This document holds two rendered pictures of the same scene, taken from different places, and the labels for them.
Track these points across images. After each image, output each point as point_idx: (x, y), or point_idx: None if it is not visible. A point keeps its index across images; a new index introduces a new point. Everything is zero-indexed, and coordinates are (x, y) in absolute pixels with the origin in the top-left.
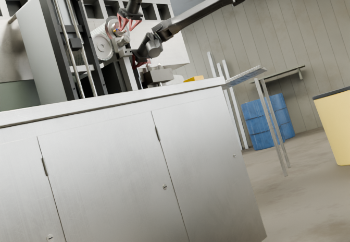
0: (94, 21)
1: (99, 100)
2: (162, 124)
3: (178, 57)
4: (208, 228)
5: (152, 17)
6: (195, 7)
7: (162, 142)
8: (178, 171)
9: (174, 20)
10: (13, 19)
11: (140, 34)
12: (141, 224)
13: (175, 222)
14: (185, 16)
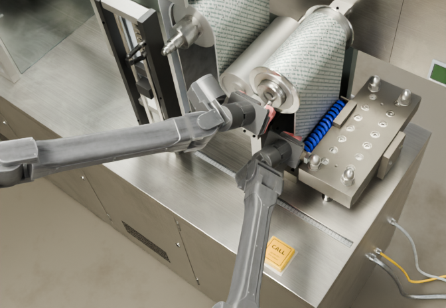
0: None
1: (103, 166)
2: (186, 228)
3: None
4: (221, 294)
5: None
6: (247, 240)
7: (182, 232)
8: (197, 255)
9: (248, 202)
10: None
11: None
12: (150, 232)
13: (183, 260)
14: (243, 224)
